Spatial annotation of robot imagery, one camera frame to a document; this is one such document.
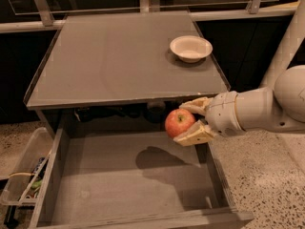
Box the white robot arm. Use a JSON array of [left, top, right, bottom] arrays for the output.
[[173, 0, 305, 146]]

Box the open grey top drawer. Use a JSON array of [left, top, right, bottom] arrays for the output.
[[30, 119, 254, 229]]

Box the metal railing frame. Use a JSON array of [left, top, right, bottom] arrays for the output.
[[0, 0, 302, 33]]

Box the red apple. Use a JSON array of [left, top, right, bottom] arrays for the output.
[[165, 109, 195, 138]]

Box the clear plastic bin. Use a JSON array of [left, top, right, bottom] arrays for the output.
[[0, 127, 53, 206]]

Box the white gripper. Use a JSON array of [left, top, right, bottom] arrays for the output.
[[173, 91, 245, 147]]

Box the white bowl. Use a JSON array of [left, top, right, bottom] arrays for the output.
[[170, 35, 213, 63]]

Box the dark cup inside cabinet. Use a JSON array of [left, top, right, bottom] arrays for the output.
[[144, 101, 166, 123]]

